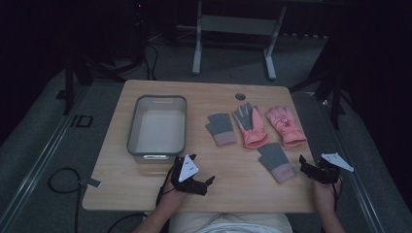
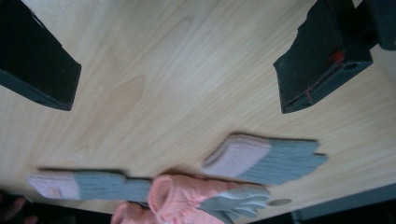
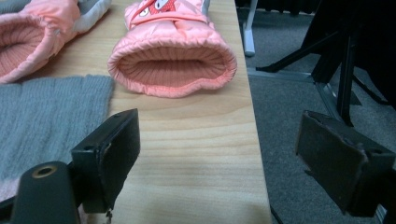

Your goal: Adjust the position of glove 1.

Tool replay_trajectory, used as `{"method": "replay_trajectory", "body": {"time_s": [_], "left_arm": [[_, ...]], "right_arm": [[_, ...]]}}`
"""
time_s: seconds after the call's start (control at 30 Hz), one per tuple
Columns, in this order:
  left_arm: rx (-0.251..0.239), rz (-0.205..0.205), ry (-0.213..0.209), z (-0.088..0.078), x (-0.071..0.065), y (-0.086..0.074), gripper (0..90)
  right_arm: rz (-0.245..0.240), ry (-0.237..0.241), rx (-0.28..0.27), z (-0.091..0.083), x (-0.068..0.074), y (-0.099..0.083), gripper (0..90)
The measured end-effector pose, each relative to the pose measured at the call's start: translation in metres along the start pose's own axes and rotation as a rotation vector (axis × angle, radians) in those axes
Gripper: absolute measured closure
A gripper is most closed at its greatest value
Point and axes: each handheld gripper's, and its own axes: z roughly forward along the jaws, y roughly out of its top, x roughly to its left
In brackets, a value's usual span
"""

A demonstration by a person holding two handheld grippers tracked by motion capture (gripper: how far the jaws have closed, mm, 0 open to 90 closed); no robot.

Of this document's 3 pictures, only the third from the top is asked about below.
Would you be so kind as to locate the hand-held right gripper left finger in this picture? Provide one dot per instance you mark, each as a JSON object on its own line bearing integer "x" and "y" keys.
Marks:
{"x": 109, "y": 155}

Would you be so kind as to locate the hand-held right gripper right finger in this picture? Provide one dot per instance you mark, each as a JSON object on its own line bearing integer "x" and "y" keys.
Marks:
{"x": 336, "y": 161}

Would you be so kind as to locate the grey knit glove pink cuff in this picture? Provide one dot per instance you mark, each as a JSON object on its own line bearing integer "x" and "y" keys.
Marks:
{"x": 56, "y": 124}

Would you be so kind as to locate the pink padded ski glove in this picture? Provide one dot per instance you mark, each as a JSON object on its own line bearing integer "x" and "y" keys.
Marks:
{"x": 174, "y": 34}
{"x": 46, "y": 18}

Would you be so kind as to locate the black metal stand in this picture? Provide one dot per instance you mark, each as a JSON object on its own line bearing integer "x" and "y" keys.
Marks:
{"x": 351, "y": 46}

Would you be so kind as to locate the white metal table frame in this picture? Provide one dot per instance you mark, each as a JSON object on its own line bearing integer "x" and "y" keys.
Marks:
{"x": 249, "y": 34}

